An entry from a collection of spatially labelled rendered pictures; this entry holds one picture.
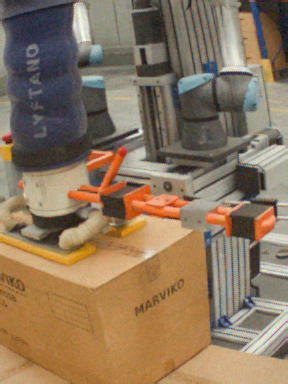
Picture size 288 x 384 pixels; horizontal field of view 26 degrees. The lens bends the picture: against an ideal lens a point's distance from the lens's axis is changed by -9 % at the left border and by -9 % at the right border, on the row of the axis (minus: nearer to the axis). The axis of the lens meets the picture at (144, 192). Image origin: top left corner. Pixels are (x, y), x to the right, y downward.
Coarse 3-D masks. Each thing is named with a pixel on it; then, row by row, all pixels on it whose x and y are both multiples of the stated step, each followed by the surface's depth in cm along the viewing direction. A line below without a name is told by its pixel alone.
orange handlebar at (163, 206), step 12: (96, 156) 194; (108, 156) 188; (72, 192) 162; (84, 192) 160; (132, 204) 149; (144, 204) 147; (156, 204) 144; (168, 204) 145; (180, 204) 145; (156, 216) 145; (168, 216) 143; (216, 216) 134; (264, 228) 126
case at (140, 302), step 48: (96, 240) 168; (144, 240) 164; (192, 240) 166; (0, 288) 173; (48, 288) 154; (96, 288) 141; (144, 288) 154; (192, 288) 169; (0, 336) 189; (48, 336) 164; (96, 336) 148; (144, 336) 156; (192, 336) 172
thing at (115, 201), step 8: (120, 184) 157; (128, 184) 158; (136, 184) 156; (144, 184) 155; (104, 192) 153; (112, 192) 155; (120, 192) 154; (128, 192) 153; (136, 192) 150; (144, 192) 152; (104, 200) 151; (112, 200) 150; (120, 200) 148; (128, 200) 148; (104, 208) 153; (112, 208) 152; (120, 208) 150; (128, 208) 149; (112, 216) 151; (120, 216) 149; (128, 216) 149; (136, 216) 151
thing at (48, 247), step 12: (0, 240) 173; (12, 240) 169; (24, 240) 166; (36, 240) 165; (48, 240) 164; (36, 252) 161; (48, 252) 158; (60, 252) 156; (72, 252) 156; (84, 252) 157
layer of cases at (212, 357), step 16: (0, 352) 185; (16, 352) 186; (208, 352) 175; (224, 352) 173; (240, 352) 171; (0, 368) 175; (16, 368) 175; (32, 368) 175; (176, 368) 170; (192, 368) 168; (208, 368) 166; (224, 368) 164; (240, 368) 162; (256, 368) 160; (272, 368) 158
